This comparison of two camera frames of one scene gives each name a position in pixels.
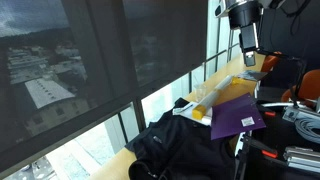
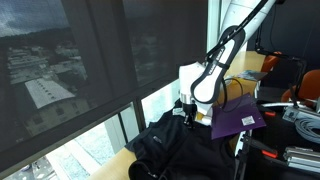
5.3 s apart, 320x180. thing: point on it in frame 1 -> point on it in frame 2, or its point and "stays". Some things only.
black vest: [179, 147] stays
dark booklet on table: [253, 75] stays
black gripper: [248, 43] -> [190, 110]
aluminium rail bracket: [302, 158] stays
